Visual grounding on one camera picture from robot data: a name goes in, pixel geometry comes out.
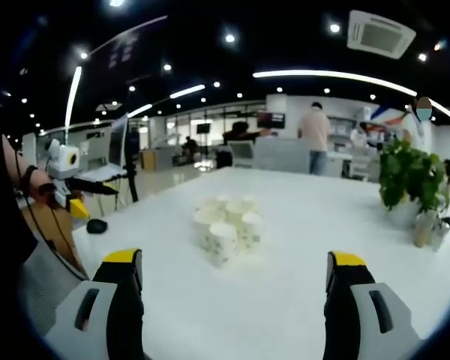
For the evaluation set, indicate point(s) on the small black round object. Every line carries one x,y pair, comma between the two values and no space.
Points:
96,226

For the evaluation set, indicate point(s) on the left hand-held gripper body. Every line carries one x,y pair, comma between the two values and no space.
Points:
62,159

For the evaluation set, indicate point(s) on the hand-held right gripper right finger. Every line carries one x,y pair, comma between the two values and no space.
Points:
360,322

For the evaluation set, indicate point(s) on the brown glass jar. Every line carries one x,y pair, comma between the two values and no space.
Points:
422,232

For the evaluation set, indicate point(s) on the long curved ceiling light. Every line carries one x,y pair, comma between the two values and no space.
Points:
333,75

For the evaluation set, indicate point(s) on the white table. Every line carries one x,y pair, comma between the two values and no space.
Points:
285,243

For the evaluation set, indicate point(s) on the black wristband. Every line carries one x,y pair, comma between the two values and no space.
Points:
29,175

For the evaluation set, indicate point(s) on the green potted plant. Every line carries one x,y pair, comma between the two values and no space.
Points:
410,176

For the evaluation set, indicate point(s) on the ceiling air conditioner vent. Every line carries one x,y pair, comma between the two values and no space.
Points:
382,34

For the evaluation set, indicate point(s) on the black stand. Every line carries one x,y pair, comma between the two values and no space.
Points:
132,165

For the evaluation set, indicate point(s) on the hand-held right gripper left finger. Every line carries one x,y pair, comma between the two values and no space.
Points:
93,322

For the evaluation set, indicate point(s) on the clear glass bottle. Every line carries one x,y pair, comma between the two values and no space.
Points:
440,232

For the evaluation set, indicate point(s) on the person's left hand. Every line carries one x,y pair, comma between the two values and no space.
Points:
42,179

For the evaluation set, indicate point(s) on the grey partition panel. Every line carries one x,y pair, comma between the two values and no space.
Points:
281,155

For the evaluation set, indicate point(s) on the person's dark clothing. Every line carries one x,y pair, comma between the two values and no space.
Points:
7,243

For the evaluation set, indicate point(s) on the wall monitor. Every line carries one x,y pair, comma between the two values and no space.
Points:
271,120

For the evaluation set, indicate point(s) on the cluster of printed paper cups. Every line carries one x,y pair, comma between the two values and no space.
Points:
225,232

